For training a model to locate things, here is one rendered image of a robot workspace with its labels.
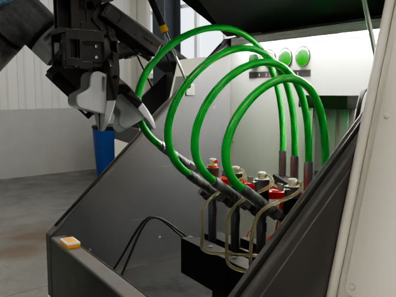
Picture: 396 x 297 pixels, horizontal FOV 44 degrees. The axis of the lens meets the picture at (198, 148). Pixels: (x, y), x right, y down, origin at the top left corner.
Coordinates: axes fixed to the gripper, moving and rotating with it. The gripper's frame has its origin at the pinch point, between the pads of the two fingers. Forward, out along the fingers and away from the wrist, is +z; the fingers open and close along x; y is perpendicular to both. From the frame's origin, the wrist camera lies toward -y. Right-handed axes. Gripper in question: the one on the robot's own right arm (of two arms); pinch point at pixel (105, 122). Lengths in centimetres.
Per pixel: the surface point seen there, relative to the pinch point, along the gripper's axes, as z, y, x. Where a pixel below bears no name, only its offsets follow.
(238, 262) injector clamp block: 27.0, -24.8, 2.5
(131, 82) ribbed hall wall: -15, -338, -695
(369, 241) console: 16.4, -27.6, 29.1
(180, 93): -4.4, -15.7, -3.3
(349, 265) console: 20.5, -26.6, 26.7
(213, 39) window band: -72, -372, -502
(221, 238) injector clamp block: 27.1, -30.7, -11.2
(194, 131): 1.7, -13.8, 4.5
